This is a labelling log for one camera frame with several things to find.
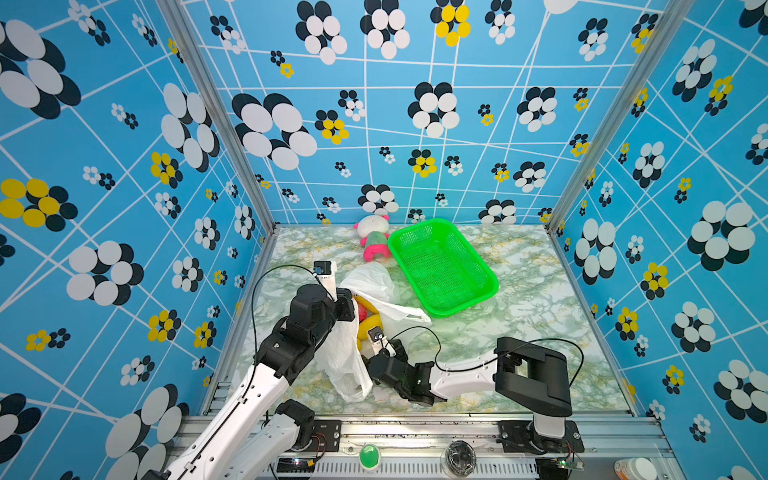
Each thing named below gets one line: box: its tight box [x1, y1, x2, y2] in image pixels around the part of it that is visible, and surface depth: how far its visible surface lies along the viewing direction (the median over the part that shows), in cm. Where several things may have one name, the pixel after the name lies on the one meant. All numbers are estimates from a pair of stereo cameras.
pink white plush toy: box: [353, 214, 391, 262], surface depth 113 cm
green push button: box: [359, 444, 381, 470], surface depth 64 cm
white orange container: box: [614, 457, 658, 480], surface depth 65 cm
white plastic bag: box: [315, 262, 432, 402], surface depth 73 cm
